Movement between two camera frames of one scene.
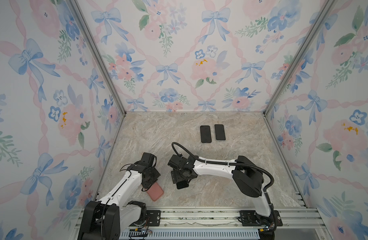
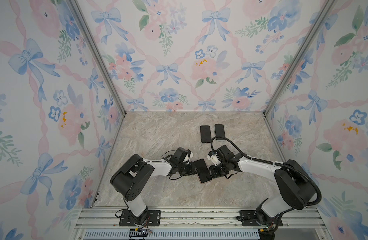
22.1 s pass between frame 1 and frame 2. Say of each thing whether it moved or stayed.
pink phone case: moved
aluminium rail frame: stayed
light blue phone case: stayed
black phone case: stayed
